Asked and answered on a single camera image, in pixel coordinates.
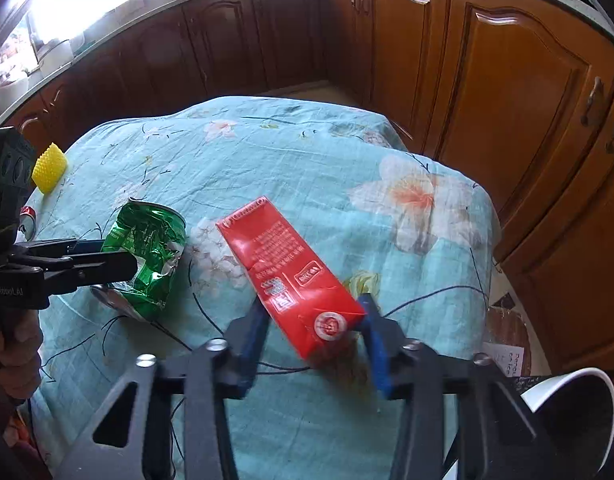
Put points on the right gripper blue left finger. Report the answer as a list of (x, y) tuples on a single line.
[(245, 337)]

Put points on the person's left hand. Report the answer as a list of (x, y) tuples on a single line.
[(19, 358)]

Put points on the white rimmed black trash bin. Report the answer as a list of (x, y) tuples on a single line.
[(577, 411)]

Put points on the crushed red white can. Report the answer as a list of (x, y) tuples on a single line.
[(27, 225)]

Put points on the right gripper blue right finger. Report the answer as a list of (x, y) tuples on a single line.
[(383, 340)]

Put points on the wooden lower kitchen cabinets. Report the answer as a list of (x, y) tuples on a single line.
[(516, 94)]

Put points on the yellow foam fruit net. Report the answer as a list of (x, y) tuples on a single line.
[(49, 168)]

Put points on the teal floral tablecloth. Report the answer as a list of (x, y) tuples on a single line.
[(412, 233)]

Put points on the red drink carton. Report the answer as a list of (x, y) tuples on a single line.
[(311, 306)]

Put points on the crushed green soda can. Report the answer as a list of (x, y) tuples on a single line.
[(155, 236)]

